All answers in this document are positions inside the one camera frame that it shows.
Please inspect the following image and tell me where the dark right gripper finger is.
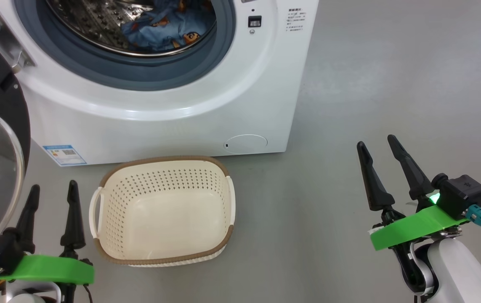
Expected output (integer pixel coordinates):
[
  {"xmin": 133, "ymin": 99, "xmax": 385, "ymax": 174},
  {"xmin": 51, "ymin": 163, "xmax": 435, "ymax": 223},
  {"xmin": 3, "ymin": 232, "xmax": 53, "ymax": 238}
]
[
  {"xmin": 356, "ymin": 141, "xmax": 396, "ymax": 212},
  {"xmin": 387, "ymin": 135, "xmax": 434, "ymax": 202}
]

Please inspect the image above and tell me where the cream perforated laundry basket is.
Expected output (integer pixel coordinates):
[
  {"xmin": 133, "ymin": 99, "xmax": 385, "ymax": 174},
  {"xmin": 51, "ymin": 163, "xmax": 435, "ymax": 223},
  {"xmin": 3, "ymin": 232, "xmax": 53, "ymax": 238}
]
[{"xmin": 89, "ymin": 156, "xmax": 237, "ymax": 267}]

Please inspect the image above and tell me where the blue energy label sticker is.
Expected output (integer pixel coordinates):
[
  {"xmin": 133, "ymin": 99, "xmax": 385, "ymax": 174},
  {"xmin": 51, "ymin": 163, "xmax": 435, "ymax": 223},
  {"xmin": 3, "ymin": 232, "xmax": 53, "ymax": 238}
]
[{"xmin": 43, "ymin": 144, "xmax": 87, "ymax": 167}]

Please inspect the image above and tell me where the round white drain filter cover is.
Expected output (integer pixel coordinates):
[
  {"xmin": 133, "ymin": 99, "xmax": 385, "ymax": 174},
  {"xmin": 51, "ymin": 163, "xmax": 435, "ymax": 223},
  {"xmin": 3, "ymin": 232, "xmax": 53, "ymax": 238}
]
[{"xmin": 225, "ymin": 134, "xmax": 268, "ymax": 154}]

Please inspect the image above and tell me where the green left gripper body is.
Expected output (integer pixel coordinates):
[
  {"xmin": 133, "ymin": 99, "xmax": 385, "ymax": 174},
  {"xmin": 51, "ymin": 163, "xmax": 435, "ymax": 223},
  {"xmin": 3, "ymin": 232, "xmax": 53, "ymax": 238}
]
[{"xmin": 0, "ymin": 254, "xmax": 95, "ymax": 286}]

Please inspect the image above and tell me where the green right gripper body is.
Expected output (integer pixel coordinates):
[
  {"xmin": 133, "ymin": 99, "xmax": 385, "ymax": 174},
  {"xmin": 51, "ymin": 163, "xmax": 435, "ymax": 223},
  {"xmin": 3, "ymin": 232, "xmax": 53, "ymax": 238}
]
[{"xmin": 370, "ymin": 205, "xmax": 470, "ymax": 252}]

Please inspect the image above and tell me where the black round glass washer door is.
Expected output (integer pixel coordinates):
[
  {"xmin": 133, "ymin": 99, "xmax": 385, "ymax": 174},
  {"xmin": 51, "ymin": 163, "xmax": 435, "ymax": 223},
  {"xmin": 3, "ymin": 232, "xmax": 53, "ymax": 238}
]
[{"xmin": 0, "ymin": 0, "xmax": 35, "ymax": 236}]

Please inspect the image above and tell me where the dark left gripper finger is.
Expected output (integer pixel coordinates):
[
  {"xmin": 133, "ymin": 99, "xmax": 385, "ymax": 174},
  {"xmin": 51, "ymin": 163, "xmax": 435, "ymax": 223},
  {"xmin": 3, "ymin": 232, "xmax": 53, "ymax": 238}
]
[
  {"xmin": 13, "ymin": 184, "xmax": 41, "ymax": 254},
  {"xmin": 60, "ymin": 180, "xmax": 86, "ymax": 255}
]

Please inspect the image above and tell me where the white front-load washing machine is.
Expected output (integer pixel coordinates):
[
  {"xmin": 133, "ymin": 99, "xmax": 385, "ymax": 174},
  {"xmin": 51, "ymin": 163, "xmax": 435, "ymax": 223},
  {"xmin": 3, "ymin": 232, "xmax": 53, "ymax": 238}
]
[{"xmin": 0, "ymin": 0, "xmax": 320, "ymax": 167}]

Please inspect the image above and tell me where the stainless steel washing machine drum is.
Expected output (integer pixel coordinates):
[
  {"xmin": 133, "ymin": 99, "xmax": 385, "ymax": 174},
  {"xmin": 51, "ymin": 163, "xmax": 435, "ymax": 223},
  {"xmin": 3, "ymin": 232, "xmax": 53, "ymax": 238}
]
[{"xmin": 45, "ymin": 0, "xmax": 218, "ymax": 57}]

